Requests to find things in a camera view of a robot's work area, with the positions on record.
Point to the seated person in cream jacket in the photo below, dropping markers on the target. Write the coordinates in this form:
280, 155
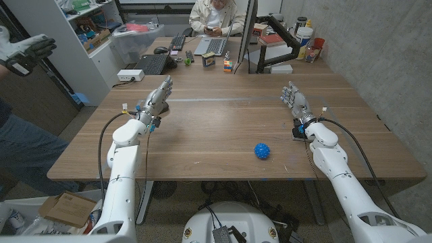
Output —
202, 13

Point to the small black remote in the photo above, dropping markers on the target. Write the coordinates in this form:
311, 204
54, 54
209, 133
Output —
189, 55

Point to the clear jar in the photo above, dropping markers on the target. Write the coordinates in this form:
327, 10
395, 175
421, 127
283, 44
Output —
312, 54

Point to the grey finned module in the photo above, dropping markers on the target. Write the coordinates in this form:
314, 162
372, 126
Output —
221, 235

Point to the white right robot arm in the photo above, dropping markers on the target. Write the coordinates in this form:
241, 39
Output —
351, 192

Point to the yellow capped bottle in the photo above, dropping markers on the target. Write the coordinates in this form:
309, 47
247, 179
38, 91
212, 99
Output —
308, 23

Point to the colourful puzzle cube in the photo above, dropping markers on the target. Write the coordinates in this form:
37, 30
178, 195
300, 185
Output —
227, 65

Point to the white power strip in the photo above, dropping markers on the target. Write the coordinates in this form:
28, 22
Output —
130, 75

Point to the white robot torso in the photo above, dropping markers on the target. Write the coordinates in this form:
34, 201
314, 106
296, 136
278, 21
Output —
243, 219

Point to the flat brown cardboard box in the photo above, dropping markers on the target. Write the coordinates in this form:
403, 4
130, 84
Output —
71, 209

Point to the silver laptop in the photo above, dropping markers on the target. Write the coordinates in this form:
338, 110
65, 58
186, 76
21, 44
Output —
216, 45

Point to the blue spiky ball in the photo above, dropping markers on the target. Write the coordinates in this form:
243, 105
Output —
262, 150

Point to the cardboard box on shelf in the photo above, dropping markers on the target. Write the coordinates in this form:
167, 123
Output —
97, 40

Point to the black keyboard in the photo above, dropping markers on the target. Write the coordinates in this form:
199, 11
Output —
153, 64
177, 42

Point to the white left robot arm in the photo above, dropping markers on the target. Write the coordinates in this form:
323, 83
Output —
121, 189

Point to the black computer mouse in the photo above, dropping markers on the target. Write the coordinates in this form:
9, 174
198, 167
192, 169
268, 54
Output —
161, 50

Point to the blue plastic piece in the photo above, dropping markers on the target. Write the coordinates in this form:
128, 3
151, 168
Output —
81, 98

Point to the small grey figurine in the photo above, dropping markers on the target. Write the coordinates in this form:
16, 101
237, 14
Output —
227, 55

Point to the small yellow black box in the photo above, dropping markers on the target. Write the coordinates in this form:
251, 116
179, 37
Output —
208, 59

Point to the red cup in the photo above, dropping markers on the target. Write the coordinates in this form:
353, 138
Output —
318, 43

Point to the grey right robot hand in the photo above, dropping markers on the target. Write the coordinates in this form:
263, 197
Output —
298, 103

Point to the white shelf cabinet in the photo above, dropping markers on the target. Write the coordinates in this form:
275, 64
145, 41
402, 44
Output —
67, 57

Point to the red book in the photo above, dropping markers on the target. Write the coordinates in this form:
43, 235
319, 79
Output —
271, 40

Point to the flat white box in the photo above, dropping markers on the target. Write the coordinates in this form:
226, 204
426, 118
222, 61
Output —
281, 69

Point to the clear plastic storage bin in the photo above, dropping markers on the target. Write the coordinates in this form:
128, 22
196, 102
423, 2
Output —
136, 44

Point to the standing person in jeans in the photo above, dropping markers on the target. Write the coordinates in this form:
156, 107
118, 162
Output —
27, 152

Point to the white floor bin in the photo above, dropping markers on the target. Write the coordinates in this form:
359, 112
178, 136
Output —
23, 204

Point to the black floor fan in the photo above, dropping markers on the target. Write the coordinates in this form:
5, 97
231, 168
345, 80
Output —
163, 189

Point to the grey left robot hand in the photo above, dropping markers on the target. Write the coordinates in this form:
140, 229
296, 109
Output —
155, 99

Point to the computer monitor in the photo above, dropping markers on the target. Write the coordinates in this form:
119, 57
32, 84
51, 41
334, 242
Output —
249, 27

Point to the white plastic tub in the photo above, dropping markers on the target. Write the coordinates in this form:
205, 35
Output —
303, 36

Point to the white and black glove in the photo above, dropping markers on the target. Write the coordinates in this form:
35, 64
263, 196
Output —
13, 47

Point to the grey table leg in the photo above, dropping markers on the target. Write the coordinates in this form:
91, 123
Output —
144, 202
314, 202

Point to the orange box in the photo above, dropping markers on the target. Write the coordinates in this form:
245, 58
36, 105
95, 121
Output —
260, 29

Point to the small green object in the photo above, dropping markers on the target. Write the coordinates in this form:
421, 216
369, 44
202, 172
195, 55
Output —
187, 61

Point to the black lidded bottle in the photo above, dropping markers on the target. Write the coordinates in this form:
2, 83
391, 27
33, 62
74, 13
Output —
300, 23

